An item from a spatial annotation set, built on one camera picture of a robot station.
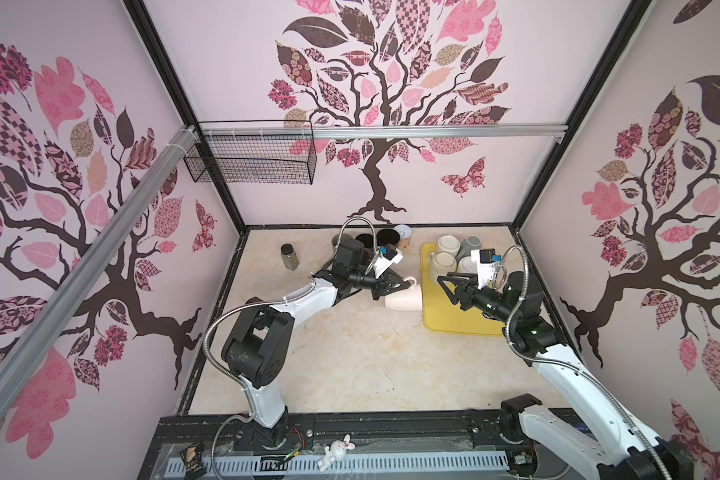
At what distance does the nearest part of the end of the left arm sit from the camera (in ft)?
2.48

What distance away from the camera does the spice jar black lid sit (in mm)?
1026

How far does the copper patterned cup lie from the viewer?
1114 millimetres

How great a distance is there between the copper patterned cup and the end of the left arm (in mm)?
304

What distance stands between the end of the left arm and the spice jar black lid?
367mm
